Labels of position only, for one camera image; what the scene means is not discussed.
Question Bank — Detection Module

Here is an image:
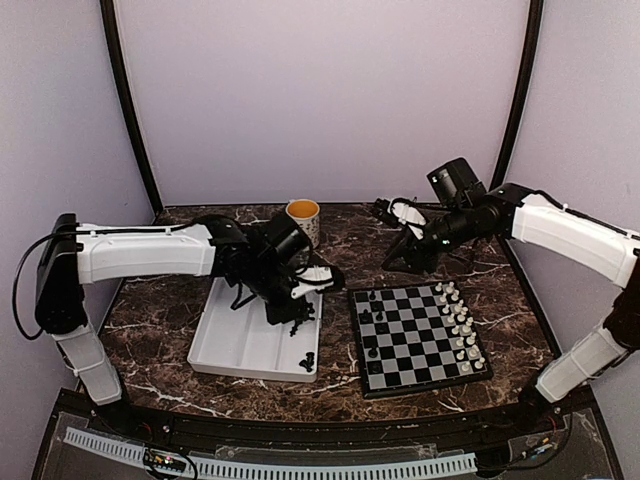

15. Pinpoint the yellow patterned mug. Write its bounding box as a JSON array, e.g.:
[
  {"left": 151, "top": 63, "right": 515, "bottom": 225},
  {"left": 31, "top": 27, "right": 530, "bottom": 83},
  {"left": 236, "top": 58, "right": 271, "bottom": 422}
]
[{"left": 285, "top": 199, "right": 320, "bottom": 248}]

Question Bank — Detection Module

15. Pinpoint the left black frame post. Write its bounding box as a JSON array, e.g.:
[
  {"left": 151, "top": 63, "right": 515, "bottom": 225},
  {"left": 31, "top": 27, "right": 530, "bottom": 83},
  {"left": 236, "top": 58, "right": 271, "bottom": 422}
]
[{"left": 99, "top": 0, "right": 164, "bottom": 215}]

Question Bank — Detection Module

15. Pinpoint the black chess pieces pile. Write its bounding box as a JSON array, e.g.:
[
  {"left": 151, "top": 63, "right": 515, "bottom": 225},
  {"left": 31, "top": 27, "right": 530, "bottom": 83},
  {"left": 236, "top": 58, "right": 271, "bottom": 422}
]
[{"left": 289, "top": 301, "right": 315, "bottom": 373}]

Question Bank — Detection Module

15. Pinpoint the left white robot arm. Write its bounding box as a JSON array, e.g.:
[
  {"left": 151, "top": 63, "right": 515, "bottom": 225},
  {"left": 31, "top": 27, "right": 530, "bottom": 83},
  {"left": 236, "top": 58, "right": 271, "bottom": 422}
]
[{"left": 34, "top": 214, "right": 312, "bottom": 436}]

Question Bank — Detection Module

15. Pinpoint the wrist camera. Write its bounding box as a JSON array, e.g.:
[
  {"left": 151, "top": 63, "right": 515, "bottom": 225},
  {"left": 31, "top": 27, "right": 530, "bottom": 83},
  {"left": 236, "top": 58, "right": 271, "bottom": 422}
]
[
  {"left": 291, "top": 265, "right": 345, "bottom": 299},
  {"left": 371, "top": 198, "right": 427, "bottom": 240}
]

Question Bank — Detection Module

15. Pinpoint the black frame post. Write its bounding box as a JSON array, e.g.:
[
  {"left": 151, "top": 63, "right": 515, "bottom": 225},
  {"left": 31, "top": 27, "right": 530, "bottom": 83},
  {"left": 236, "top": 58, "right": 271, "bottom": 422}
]
[
  {"left": 99, "top": 0, "right": 164, "bottom": 215},
  {"left": 490, "top": 0, "right": 544, "bottom": 189}
]

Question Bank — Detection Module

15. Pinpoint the right black frame post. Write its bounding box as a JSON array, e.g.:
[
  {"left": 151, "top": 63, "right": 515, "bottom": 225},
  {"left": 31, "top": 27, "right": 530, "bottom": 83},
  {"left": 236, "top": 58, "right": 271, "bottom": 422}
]
[{"left": 490, "top": 0, "right": 544, "bottom": 189}]

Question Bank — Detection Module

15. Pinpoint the white chess piece row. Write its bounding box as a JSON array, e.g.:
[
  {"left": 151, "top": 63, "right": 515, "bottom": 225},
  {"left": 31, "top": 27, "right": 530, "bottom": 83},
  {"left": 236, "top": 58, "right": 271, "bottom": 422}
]
[{"left": 432, "top": 281, "right": 489, "bottom": 378}]

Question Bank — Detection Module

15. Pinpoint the black front rail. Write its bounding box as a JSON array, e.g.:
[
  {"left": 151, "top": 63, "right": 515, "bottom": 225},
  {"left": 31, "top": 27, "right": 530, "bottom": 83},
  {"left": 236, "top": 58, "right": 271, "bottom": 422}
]
[{"left": 54, "top": 387, "right": 601, "bottom": 454}]

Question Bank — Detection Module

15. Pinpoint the black white chess board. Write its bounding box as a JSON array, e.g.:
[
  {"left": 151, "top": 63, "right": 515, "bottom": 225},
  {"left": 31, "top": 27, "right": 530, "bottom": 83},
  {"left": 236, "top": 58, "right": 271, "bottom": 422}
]
[{"left": 347, "top": 282, "right": 493, "bottom": 400}]

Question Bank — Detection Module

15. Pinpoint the white plastic tray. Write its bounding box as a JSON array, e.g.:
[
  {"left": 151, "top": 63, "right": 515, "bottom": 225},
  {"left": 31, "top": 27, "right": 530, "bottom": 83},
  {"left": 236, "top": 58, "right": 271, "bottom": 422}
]
[{"left": 187, "top": 279, "right": 323, "bottom": 383}]

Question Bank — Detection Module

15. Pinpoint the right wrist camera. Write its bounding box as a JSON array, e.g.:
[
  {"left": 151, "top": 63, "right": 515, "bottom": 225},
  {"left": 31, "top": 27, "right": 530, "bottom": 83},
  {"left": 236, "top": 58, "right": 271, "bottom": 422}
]
[{"left": 371, "top": 198, "right": 427, "bottom": 240}]

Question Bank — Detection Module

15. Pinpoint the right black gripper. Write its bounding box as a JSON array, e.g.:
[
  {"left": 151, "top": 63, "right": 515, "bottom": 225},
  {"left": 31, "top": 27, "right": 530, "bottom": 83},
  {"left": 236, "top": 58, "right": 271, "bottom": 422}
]
[{"left": 381, "top": 204, "right": 477, "bottom": 275}]

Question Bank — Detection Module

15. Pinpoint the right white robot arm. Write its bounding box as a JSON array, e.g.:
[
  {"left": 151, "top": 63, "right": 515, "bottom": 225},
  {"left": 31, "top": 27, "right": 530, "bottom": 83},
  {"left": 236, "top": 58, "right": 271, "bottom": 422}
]
[{"left": 373, "top": 158, "right": 639, "bottom": 434}]

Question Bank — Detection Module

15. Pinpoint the white slotted cable duct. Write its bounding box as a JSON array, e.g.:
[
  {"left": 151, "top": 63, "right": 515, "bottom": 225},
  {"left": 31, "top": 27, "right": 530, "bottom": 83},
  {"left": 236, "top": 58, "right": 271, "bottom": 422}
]
[{"left": 63, "top": 427, "right": 477, "bottom": 479}]

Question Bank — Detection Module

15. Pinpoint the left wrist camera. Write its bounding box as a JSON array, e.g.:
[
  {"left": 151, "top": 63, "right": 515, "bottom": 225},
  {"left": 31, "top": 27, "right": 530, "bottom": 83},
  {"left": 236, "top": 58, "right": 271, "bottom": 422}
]
[{"left": 291, "top": 265, "right": 345, "bottom": 299}]

